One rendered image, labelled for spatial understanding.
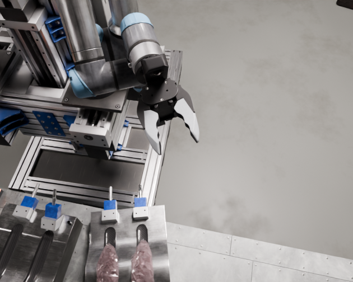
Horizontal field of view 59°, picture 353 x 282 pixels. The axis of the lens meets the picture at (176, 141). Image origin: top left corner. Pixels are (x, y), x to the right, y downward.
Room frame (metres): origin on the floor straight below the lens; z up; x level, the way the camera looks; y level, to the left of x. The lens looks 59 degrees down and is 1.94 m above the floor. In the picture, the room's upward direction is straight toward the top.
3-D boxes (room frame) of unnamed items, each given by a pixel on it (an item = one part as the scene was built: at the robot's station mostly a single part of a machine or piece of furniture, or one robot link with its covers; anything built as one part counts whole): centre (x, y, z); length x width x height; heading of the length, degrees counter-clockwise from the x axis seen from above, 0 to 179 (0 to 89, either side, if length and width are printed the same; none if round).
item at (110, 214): (0.38, 0.24, 0.86); 0.13 x 0.05 x 0.05; 6
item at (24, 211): (0.38, 0.51, 0.89); 0.13 x 0.05 x 0.05; 168
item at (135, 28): (0.57, 0.08, 1.43); 0.11 x 0.08 x 0.09; 17
